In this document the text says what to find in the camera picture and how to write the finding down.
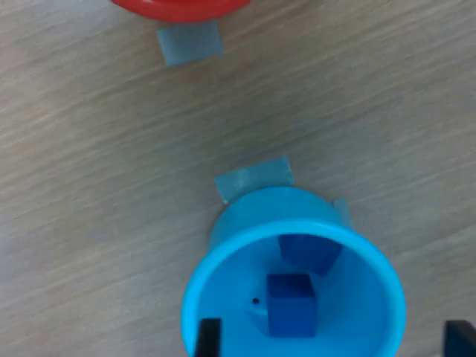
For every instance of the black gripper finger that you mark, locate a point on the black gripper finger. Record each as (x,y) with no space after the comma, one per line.
(459,340)
(208,340)

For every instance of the blue cube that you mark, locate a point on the blue cube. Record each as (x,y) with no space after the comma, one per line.
(292,308)
(310,256)

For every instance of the blue plastic bin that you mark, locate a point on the blue plastic bin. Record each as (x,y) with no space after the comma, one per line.
(230,267)

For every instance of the red plastic bin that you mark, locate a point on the red plastic bin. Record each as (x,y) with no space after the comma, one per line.
(178,9)

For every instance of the blue tape piece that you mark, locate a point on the blue tape piece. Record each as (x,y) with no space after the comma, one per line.
(254,176)
(189,42)

